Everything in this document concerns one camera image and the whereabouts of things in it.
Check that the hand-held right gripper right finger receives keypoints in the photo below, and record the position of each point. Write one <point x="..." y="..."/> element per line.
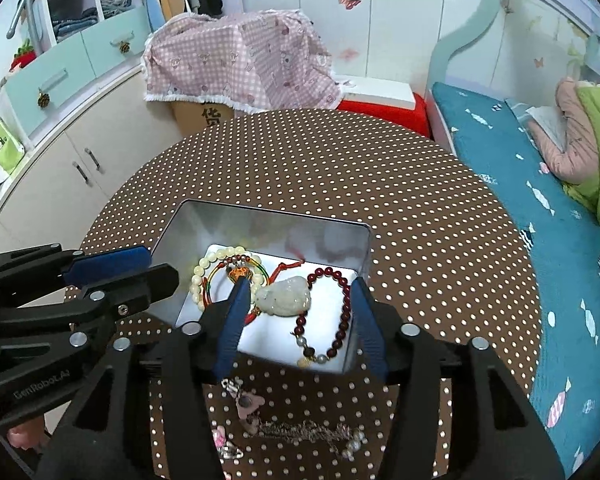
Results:
<point x="367" y="330"/>

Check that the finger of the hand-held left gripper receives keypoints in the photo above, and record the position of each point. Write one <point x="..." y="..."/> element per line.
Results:
<point x="110" y="262"/>
<point x="140" y="285"/>

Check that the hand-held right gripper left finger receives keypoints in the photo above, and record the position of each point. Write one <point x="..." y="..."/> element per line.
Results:
<point x="232" y="320"/>

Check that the silver metal tin box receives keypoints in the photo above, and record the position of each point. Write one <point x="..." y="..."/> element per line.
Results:
<point x="205" y="222"/>

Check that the pink hair clip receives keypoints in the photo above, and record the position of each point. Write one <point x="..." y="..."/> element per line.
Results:
<point x="221" y="440"/>

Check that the person's left hand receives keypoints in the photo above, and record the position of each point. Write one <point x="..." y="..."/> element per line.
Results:
<point x="25" y="436"/>

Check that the green and white box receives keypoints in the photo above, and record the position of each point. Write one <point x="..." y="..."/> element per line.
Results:
<point x="2" y="147"/>

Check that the cardboard box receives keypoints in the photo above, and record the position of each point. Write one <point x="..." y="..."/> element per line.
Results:
<point x="195" y="115"/>

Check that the pinecone ornament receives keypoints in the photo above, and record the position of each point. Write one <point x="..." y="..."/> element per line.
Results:
<point x="126" y="47"/>
<point x="43" y="99"/>

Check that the mint green drawer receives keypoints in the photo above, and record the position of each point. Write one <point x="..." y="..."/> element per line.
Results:
<point x="45" y="85"/>
<point x="112" y="45"/>

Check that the teal candy-print bed sheet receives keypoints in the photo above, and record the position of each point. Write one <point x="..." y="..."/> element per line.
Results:
<point x="505" y="185"/>

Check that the red storage box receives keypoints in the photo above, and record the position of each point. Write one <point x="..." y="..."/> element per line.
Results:
<point x="405" y="115"/>

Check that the red and green plush toy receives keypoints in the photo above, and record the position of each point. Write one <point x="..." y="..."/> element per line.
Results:
<point x="22" y="56"/>

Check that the white flat box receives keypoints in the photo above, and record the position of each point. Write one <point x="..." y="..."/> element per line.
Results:
<point x="375" y="91"/>

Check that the folded blue jeans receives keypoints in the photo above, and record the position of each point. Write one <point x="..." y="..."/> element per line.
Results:
<point x="75" y="22"/>

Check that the pink checked cloth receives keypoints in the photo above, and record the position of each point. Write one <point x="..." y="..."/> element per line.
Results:
<point x="245" y="55"/>

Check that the folded grey clothes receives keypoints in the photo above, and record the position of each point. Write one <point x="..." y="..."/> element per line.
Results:
<point x="116" y="1"/>

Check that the pale butterfly wall sticker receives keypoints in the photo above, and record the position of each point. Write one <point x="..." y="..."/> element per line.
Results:
<point x="347" y="53"/>

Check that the mint green bed frame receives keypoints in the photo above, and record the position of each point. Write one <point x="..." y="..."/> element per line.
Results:
<point x="460" y="35"/>

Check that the small butterfly wall sticker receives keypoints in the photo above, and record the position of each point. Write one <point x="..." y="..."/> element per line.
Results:
<point x="538" y="62"/>

